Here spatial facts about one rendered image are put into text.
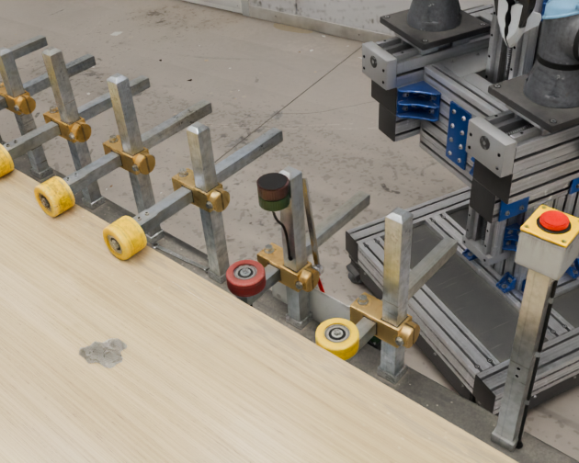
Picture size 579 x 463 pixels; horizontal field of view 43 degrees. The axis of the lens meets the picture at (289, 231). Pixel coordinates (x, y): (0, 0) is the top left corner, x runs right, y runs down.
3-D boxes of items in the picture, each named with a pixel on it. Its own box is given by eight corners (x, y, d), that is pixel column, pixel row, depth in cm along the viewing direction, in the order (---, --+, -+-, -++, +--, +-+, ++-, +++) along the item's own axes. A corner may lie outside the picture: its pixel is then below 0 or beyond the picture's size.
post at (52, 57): (96, 201, 207) (51, 43, 177) (104, 206, 205) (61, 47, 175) (86, 208, 205) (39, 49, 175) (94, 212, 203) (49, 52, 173)
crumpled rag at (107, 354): (133, 342, 135) (131, 333, 134) (118, 369, 130) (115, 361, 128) (91, 334, 137) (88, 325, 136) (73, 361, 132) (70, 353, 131)
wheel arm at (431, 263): (444, 248, 163) (445, 233, 161) (457, 254, 162) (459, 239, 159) (324, 367, 139) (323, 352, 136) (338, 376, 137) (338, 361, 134)
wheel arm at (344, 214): (358, 202, 177) (358, 188, 175) (370, 208, 176) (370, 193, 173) (236, 303, 153) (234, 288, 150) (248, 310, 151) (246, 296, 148)
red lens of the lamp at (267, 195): (272, 178, 141) (271, 169, 139) (295, 188, 137) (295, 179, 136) (251, 193, 137) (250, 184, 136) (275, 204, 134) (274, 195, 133)
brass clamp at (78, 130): (64, 121, 197) (60, 105, 194) (95, 136, 190) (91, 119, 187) (45, 130, 193) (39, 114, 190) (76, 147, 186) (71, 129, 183)
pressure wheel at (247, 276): (249, 291, 159) (244, 252, 152) (277, 307, 155) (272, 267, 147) (223, 312, 154) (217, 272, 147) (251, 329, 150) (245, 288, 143)
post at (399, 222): (389, 380, 157) (396, 202, 127) (402, 389, 155) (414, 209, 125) (379, 390, 155) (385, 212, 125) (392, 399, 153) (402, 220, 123)
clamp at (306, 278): (273, 259, 163) (271, 242, 160) (320, 283, 156) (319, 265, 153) (256, 272, 160) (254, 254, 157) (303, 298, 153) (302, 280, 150)
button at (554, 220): (546, 215, 107) (548, 206, 106) (572, 225, 105) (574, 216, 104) (533, 229, 105) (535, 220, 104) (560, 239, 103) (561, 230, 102)
